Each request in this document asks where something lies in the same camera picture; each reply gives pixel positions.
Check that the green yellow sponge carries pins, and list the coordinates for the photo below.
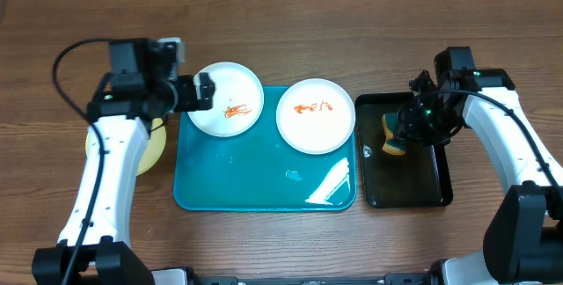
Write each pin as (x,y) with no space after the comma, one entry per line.
(393,144)

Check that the black plastic tray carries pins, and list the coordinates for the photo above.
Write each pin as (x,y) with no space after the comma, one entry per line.
(418,179)

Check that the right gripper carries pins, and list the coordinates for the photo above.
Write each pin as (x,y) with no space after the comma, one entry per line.
(412,132)

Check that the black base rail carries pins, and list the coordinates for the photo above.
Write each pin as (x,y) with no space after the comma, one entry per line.
(308,280)

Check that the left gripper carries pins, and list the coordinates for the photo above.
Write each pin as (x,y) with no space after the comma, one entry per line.
(187,101)

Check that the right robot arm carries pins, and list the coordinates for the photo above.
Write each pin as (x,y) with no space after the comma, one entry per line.
(523,243)

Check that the teal plastic tray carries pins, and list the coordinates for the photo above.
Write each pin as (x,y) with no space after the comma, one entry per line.
(259,171)

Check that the white plate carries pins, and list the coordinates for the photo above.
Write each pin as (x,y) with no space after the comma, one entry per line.
(237,102)
(315,116)

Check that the yellow plate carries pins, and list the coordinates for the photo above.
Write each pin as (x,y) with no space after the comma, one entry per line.
(155,148)

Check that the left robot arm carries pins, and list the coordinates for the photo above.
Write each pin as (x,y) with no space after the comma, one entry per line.
(143,84)

